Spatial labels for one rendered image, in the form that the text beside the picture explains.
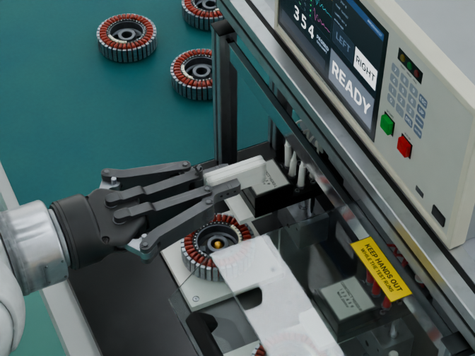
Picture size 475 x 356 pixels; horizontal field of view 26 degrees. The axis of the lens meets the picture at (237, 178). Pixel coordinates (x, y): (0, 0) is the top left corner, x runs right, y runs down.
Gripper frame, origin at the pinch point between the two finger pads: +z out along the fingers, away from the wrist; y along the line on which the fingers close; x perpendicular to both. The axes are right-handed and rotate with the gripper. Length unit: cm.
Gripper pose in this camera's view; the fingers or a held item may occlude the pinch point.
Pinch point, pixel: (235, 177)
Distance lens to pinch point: 113.2
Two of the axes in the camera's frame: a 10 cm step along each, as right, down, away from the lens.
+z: 9.0, -3.1, 2.9
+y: 4.3, 6.6, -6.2
